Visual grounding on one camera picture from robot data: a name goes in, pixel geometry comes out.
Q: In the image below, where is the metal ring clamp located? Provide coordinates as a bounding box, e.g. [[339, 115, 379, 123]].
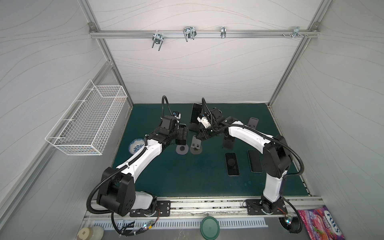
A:
[[221, 27, 227, 39]]

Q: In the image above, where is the metal hook clamp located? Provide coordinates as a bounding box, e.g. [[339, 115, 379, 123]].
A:
[[282, 27, 309, 39], [183, 27, 197, 42], [152, 33, 164, 51]]

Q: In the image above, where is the white wire basket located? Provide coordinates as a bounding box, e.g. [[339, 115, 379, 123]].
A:
[[45, 80, 127, 156]]

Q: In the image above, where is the green round lid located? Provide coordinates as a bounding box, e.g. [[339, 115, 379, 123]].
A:
[[200, 216, 221, 240]]

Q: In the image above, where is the pink candy bag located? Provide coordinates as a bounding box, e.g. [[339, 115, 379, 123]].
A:
[[298, 206, 345, 240]]

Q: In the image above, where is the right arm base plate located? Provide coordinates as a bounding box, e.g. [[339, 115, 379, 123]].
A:
[[245, 198, 288, 216]]

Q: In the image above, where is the metal hook clamp left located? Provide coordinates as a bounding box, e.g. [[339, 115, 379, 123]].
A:
[[152, 33, 164, 51]]

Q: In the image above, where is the back left black phone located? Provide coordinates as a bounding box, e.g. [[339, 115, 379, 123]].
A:
[[190, 103, 203, 125]]

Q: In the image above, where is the metal hook clamp right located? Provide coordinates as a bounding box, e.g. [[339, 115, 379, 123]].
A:
[[282, 27, 309, 39]]

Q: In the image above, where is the black stand right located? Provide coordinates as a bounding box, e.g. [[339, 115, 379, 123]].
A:
[[223, 134, 235, 150]]

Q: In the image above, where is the cracked phone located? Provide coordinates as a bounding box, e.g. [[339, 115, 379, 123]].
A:
[[225, 153, 240, 176]]

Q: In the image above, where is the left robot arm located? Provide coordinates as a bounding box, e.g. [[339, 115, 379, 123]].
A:
[[86, 111, 188, 217]]

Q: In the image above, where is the aluminium crossbar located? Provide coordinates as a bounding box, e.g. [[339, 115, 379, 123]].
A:
[[90, 28, 321, 39]]

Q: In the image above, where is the metal hook clamp middle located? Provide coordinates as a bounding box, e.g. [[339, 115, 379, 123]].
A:
[[183, 27, 197, 42]]

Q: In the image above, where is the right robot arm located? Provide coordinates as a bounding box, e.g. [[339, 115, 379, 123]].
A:
[[196, 98, 305, 215]]

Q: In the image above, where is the blue white ceramic dish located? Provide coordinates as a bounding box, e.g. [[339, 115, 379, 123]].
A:
[[128, 138, 145, 155]]

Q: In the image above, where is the black stand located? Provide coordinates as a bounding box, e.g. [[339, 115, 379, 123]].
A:
[[189, 123, 200, 132], [223, 134, 235, 150]]

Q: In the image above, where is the grey round stand front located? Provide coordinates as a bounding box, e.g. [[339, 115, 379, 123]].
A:
[[247, 117, 259, 130]]

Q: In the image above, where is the black stand back left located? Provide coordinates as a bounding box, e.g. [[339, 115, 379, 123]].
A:
[[189, 123, 200, 132]]

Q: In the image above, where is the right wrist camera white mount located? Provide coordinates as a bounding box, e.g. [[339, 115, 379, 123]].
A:
[[197, 117, 211, 129]]

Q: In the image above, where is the green table mat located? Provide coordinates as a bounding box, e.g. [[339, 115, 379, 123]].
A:
[[112, 103, 310, 198]]

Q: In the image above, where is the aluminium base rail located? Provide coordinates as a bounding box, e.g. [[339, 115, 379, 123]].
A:
[[80, 196, 326, 231]]

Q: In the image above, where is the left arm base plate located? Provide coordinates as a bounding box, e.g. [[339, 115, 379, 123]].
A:
[[129, 200, 171, 218]]

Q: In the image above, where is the grey round stand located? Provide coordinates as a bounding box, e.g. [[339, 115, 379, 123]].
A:
[[190, 136, 203, 155], [176, 145, 189, 155], [247, 117, 259, 130]]

